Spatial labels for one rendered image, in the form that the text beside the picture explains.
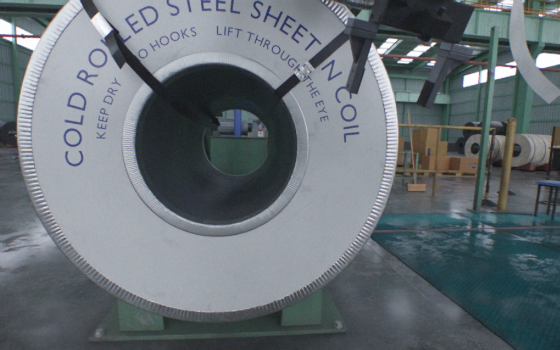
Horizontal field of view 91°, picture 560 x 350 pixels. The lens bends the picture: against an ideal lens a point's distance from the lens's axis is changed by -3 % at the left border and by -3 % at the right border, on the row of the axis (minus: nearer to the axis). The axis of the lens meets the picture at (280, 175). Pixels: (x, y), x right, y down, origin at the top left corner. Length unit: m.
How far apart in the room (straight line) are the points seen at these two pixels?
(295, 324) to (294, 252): 0.45
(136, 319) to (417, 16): 1.33
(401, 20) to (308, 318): 1.16
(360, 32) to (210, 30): 0.59
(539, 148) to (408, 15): 12.64
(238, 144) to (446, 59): 3.01
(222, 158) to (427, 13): 3.10
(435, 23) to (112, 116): 0.85
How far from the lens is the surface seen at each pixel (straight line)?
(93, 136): 1.02
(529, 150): 12.81
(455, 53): 0.54
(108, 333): 1.44
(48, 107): 1.08
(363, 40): 0.47
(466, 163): 8.73
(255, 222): 0.94
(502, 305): 1.91
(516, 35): 1.10
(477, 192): 4.21
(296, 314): 1.32
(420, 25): 0.47
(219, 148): 3.41
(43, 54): 1.10
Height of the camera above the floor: 0.80
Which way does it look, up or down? 7 degrees down
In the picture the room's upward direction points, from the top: 2 degrees clockwise
